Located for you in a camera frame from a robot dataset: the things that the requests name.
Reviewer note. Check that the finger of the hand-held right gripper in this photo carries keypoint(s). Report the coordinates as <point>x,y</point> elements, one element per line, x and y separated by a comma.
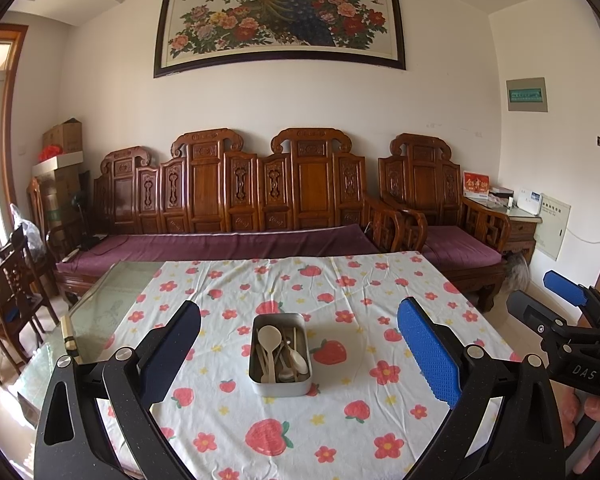
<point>532,315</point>
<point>565,287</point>

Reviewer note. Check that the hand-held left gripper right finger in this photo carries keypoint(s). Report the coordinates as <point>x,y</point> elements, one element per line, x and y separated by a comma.
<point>430,355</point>

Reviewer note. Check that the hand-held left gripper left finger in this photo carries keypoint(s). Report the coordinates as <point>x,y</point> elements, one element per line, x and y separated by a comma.
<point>175,355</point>

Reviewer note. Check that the metal fork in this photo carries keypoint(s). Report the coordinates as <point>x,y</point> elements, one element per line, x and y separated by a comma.
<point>281,352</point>

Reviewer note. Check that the rectangular metal tin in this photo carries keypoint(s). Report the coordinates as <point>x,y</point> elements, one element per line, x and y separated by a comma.
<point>280,389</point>

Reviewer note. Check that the beige plastic spoon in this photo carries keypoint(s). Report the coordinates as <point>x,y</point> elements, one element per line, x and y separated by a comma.
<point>297,359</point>

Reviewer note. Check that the grey fluffy duster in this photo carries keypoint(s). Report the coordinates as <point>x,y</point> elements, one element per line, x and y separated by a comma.
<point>517,272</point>

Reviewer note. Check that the wooden side table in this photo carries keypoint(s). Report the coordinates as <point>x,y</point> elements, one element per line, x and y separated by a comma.
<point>522,230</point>

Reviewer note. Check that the white tabletop device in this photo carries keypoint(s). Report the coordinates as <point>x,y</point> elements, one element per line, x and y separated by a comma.
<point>530,202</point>

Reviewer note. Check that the strawberry and flower tablecloth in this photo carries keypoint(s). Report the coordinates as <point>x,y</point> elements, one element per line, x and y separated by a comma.
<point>360,280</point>

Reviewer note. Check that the tissue box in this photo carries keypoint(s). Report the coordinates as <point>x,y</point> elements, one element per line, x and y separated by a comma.
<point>500,194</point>

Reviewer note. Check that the red desk calendar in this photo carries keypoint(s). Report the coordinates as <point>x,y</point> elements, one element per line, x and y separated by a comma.
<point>476,184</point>

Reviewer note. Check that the carved wooden sofa bench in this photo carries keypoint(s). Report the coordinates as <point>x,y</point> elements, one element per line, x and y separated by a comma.
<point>205,185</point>

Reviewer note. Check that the wooden dining chair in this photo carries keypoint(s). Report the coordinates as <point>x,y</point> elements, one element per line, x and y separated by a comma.
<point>15,285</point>
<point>22,240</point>

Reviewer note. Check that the carved wooden armchair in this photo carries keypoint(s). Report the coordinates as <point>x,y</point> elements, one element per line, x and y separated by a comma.
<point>420,180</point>

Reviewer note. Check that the clear plastic bag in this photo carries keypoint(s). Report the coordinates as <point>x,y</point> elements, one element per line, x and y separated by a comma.
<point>27,232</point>

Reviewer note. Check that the large cardboard box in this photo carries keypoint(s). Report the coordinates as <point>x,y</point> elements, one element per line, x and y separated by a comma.
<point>57,200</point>

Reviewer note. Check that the flat white box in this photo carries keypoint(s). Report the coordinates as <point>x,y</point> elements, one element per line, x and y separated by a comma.
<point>60,162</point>

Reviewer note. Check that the red ornament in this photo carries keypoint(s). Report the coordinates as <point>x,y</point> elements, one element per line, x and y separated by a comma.
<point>51,152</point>

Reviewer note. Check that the brown cardboard box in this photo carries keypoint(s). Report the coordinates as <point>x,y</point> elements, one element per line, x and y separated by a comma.
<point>62,137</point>

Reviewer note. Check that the framed peacock flower painting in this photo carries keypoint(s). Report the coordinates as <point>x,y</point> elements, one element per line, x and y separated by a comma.
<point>280,15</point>

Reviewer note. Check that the white wall panel door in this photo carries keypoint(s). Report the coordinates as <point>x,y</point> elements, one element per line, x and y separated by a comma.
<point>552,227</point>

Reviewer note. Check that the grey wall electrical box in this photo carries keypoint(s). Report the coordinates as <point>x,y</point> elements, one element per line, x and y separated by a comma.
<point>527,95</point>

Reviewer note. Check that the wooden door frame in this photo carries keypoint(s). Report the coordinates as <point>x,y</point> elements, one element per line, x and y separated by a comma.
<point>12,110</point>

